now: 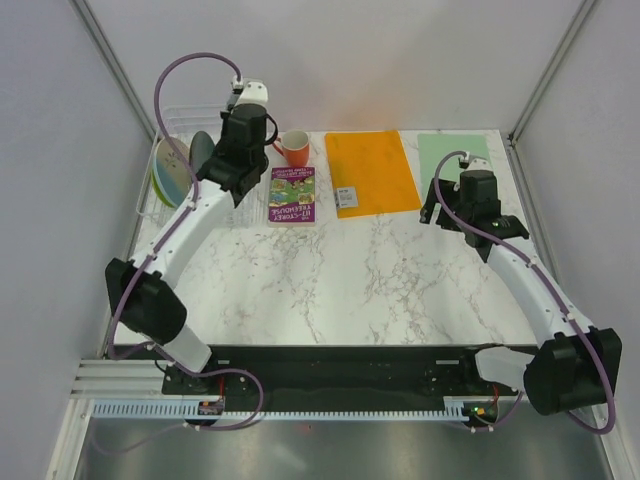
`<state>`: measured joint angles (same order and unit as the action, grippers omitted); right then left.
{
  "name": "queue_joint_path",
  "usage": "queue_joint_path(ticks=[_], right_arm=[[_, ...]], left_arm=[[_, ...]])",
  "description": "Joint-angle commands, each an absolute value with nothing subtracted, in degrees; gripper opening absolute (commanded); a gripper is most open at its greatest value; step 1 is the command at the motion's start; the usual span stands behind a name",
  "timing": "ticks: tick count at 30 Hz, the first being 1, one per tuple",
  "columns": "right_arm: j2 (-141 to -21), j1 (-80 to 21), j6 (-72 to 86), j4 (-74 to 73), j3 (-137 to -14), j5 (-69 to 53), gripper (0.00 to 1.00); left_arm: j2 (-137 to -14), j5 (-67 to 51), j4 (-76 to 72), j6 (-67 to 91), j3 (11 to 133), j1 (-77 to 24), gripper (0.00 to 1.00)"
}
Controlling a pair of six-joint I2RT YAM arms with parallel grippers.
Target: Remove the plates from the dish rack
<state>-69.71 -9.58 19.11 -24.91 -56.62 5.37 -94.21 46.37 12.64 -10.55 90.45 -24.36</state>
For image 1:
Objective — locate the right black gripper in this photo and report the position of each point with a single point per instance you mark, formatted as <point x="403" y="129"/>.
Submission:
<point x="447" y="190"/>

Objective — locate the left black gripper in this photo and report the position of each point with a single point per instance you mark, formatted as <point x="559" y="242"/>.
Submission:
<point x="223" y="139"/>

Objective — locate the dark blue floral plate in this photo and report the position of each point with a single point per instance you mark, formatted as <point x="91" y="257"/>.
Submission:
<point x="201" y="150"/>

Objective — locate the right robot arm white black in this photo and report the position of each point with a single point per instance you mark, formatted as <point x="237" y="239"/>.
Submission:
<point x="575" y="364"/>

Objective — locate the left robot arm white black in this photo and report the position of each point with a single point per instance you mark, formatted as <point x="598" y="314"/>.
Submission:
<point x="141" y="290"/>

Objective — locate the orange mug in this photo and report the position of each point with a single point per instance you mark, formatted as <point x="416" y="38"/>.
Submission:
<point x="294" y="147"/>

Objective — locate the cream blue leaf plate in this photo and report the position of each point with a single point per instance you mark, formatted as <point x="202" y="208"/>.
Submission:
<point x="172" y="176"/>

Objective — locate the light green cutting board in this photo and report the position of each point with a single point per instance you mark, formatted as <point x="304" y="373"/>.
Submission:
<point x="432" y="148"/>

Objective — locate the orange cutting board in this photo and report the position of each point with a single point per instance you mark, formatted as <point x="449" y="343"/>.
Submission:
<point x="370" y="174"/>

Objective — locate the purple treehouse book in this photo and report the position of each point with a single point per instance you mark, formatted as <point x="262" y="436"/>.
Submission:
<point x="292" y="197"/>

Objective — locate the green white plate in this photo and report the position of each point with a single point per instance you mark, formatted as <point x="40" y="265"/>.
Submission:
<point x="158" y="192"/>

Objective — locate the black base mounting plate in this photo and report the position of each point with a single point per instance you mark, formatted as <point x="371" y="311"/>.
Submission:
<point x="360" y="375"/>

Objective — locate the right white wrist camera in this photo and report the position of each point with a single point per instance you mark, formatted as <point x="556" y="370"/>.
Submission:
<point x="471" y="162"/>

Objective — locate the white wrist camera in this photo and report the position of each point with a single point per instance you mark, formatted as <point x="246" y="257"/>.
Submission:
<point x="471" y="162"/>
<point x="247" y="91"/>

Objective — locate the white wire dish rack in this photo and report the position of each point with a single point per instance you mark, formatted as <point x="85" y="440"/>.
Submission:
<point x="183" y="122"/>

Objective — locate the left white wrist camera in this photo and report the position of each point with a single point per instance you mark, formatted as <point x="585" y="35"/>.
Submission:
<point x="247" y="91"/>

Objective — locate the right aluminium frame post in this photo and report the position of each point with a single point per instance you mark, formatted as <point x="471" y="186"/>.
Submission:
<point x="560" y="54"/>

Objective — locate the aluminium frame post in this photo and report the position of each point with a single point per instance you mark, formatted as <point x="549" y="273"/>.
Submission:
<point x="106" y="51"/>
<point x="560" y="54"/>

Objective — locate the left aluminium frame post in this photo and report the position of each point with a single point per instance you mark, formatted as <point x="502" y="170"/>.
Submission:
<point x="106" y="51"/>

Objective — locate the white slotted cable duct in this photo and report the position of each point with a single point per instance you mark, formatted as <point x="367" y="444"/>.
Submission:
<point x="235" y="409"/>

